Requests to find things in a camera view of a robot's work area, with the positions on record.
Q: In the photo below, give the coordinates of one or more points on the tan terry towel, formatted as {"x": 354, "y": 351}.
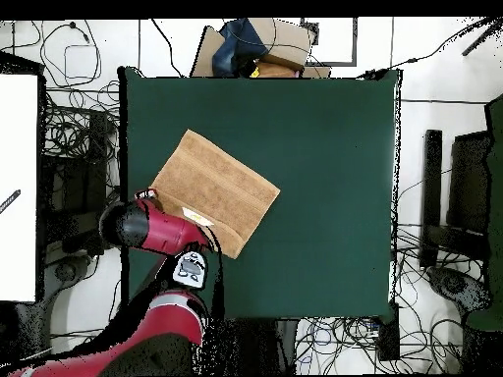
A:
{"x": 220, "y": 180}

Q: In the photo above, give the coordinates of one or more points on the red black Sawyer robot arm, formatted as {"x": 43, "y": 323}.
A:
{"x": 165, "y": 231}

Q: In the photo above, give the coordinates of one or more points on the small yellow item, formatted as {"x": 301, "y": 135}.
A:
{"x": 255, "y": 72}

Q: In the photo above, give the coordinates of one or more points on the black equipment rack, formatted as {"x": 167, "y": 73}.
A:
{"x": 74, "y": 188}

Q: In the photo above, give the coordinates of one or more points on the grey chair base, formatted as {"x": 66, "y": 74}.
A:
{"x": 65, "y": 271}

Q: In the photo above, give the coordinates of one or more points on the white board panel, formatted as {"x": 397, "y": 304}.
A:
{"x": 17, "y": 176}

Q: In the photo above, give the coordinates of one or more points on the black striped tool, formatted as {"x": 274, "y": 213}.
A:
{"x": 10, "y": 201}

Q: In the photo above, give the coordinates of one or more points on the blue jeans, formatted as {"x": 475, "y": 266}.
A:
{"x": 235, "y": 47}

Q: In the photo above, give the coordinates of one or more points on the dark green table cloth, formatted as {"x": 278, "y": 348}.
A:
{"x": 314, "y": 118}

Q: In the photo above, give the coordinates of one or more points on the brown cardboard box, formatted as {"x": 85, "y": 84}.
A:
{"x": 287, "y": 39}

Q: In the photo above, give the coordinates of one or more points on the black power strip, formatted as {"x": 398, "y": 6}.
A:
{"x": 389, "y": 337}

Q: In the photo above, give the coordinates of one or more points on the black upright bar stand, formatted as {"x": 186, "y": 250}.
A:
{"x": 432, "y": 176}

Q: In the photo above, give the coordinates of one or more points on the black chair base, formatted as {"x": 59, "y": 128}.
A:
{"x": 452, "y": 284}

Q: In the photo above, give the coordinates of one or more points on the black box unit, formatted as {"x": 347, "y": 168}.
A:
{"x": 469, "y": 180}

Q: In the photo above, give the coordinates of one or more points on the dark green covered furniture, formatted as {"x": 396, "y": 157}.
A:
{"x": 496, "y": 235}

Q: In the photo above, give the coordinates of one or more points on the black rod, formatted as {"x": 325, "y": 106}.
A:
{"x": 477, "y": 43}

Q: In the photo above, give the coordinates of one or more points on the grey square floor frame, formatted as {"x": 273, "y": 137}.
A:
{"x": 334, "y": 63}

